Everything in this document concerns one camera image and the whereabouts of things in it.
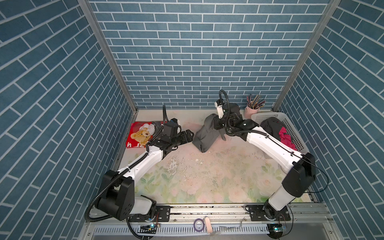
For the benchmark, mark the aluminium corner post right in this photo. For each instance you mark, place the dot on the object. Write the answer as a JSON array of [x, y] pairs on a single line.
[[317, 32]]

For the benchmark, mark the purple tape roll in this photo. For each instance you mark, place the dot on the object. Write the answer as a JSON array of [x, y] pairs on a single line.
[[199, 225]]

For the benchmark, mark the grey t shirt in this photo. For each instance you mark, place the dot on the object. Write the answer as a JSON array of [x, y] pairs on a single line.
[[207, 135]]

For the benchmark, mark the magenta shirt in basket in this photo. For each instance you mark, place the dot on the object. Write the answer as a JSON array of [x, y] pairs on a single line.
[[286, 139]]

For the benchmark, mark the aluminium corner post left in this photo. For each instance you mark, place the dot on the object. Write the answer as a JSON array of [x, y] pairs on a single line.
[[92, 20]]

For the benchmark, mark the right green circuit board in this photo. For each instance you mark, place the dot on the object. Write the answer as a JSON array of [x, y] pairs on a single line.
[[275, 231]]

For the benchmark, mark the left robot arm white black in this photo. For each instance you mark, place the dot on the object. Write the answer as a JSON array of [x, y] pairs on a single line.
[[116, 198]]

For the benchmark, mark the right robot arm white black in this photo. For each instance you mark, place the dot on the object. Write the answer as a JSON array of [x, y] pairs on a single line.
[[300, 169]]

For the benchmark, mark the pink tape piece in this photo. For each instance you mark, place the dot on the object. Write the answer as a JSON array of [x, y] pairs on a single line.
[[208, 224]]

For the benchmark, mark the red teddy bear t shirt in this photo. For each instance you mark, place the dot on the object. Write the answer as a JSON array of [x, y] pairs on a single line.
[[141, 133]]

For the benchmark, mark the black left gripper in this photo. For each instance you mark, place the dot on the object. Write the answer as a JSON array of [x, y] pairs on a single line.
[[189, 137]]

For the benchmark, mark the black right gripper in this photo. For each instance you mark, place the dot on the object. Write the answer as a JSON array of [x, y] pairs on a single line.
[[216, 123]]

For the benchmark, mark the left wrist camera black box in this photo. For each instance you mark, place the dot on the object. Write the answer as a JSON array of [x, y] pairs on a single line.
[[171, 128]]

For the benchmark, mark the green circuit board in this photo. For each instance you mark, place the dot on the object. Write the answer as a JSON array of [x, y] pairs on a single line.
[[275, 231], [150, 229]]

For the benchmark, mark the pink metal pencil cup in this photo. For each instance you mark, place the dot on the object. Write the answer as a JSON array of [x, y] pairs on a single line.
[[249, 112]]

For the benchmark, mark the dark grey shirt in basket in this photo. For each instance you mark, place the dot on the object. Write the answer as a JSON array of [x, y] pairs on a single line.
[[273, 126]]

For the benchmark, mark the aluminium corner post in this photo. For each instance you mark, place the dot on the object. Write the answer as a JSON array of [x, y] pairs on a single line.
[[317, 32], [92, 20]]

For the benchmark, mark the left green circuit board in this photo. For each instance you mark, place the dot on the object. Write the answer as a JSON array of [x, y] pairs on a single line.
[[150, 229]]

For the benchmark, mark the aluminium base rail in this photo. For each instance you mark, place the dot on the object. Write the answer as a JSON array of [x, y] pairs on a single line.
[[303, 221]]

